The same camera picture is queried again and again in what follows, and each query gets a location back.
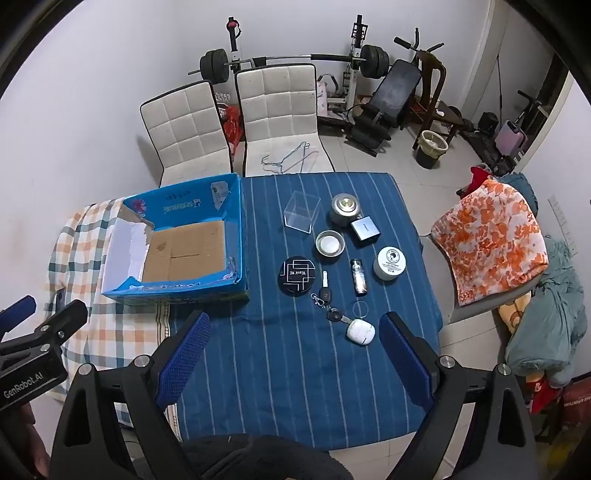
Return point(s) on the white barbell rack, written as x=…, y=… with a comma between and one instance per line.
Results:
x=355, y=60

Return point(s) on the plaid cloth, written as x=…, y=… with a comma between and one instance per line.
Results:
x=83, y=240

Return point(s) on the trash bin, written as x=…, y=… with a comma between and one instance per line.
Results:
x=431, y=150

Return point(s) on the red cloth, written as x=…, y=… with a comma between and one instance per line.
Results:
x=478, y=177

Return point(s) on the teal blanket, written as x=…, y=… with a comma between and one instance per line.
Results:
x=554, y=314

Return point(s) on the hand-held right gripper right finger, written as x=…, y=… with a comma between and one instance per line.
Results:
x=406, y=360

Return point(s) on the red plastic bag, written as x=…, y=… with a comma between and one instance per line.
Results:
x=232, y=127

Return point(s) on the black scooter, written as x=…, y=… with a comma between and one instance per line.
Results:
x=489, y=147

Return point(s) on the round metal lid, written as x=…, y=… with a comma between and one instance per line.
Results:
x=330, y=243

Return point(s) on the barbell with black plates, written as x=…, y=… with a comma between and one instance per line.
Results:
x=214, y=67

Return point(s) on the red box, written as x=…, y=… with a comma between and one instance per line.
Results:
x=572, y=410

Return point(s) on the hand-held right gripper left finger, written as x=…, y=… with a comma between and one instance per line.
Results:
x=184, y=355

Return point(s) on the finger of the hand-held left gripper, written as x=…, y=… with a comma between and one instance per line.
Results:
x=60, y=321
x=18, y=311

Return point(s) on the white round jar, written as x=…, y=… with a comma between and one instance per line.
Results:
x=390, y=263

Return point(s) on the silver cylinder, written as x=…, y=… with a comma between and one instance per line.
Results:
x=359, y=277

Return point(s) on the white bag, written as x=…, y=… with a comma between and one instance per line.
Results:
x=330, y=94

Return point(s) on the grey charger plug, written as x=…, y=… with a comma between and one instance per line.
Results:
x=364, y=230

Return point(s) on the pink case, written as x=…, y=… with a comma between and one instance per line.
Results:
x=512, y=136

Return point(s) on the black round compact case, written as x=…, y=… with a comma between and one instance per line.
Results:
x=297, y=273

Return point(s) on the clear plastic box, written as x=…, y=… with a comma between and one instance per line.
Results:
x=302, y=210

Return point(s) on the black car key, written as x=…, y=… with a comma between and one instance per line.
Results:
x=327, y=294

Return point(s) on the white earbuds case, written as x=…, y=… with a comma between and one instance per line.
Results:
x=360, y=332

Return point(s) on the brown wooden chair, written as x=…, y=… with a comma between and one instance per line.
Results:
x=436, y=69

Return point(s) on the grey chair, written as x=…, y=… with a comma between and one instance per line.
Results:
x=485, y=307

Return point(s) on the white padded chair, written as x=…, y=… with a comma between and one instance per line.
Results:
x=184, y=129
x=281, y=110

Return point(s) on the blue cardboard box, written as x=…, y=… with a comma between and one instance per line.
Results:
x=184, y=254

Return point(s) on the orange floral cloth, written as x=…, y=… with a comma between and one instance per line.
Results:
x=489, y=240

